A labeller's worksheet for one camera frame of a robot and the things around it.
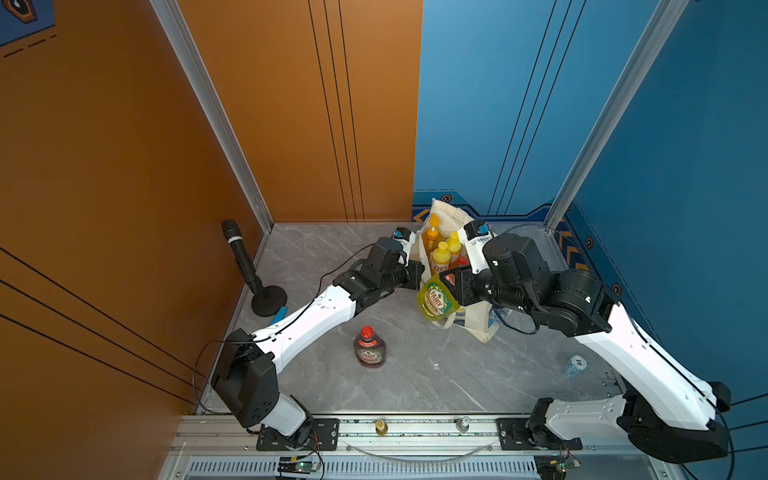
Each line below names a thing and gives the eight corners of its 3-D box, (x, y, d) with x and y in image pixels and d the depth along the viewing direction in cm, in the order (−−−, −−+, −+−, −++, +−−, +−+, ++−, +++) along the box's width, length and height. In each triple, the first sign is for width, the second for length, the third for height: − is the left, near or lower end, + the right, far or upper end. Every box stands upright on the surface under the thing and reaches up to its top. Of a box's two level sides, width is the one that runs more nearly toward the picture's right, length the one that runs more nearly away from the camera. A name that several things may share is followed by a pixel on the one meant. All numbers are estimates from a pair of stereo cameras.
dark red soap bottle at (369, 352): (369, 377, 85) (363, 351, 69) (358, 363, 87) (350, 335, 72) (384, 364, 87) (381, 336, 72) (373, 351, 89) (368, 321, 74)
